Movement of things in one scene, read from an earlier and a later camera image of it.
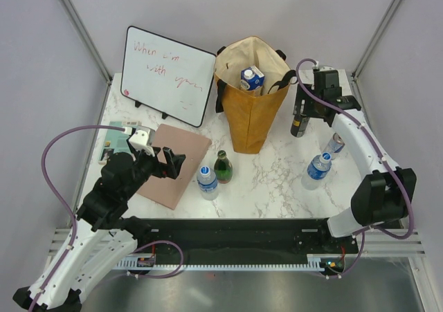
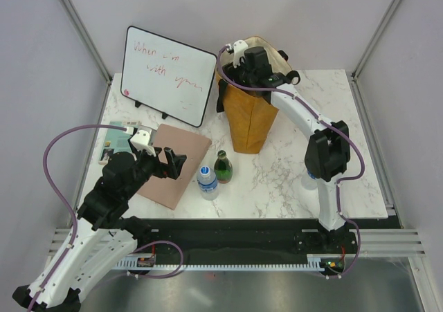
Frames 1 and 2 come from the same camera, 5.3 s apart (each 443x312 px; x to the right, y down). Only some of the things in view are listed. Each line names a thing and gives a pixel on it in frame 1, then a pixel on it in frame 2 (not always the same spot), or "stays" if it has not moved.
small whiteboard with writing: x=168 y=77 stays
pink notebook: x=164 y=189 stays
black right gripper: x=301 y=95 -> x=231 y=72
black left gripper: x=169 y=169 stays
